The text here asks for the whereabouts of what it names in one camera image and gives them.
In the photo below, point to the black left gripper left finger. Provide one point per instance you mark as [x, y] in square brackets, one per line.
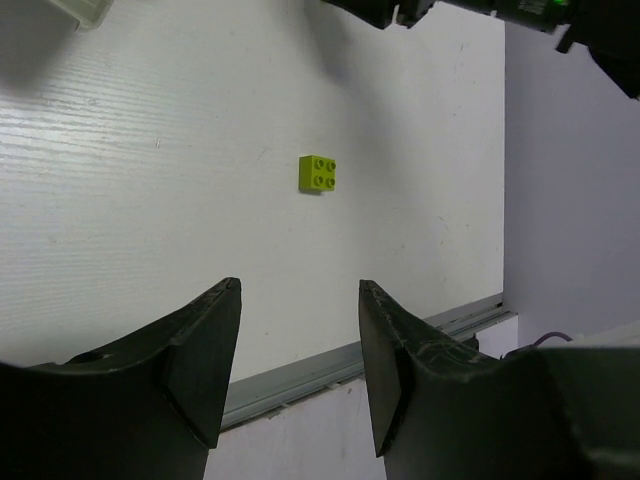
[147, 406]

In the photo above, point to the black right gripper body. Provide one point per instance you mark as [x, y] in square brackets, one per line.
[540, 15]

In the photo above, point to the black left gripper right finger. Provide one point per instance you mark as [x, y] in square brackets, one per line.
[442, 410]

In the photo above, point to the lime square lego brick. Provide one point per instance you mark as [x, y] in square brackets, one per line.
[316, 174]

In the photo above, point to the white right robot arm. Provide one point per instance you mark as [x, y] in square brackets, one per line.
[609, 29]

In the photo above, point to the grey open container drawer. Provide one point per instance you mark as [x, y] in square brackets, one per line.
[89, 14]

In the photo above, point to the aluminium table edge rail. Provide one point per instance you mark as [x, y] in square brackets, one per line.
[255, 396]

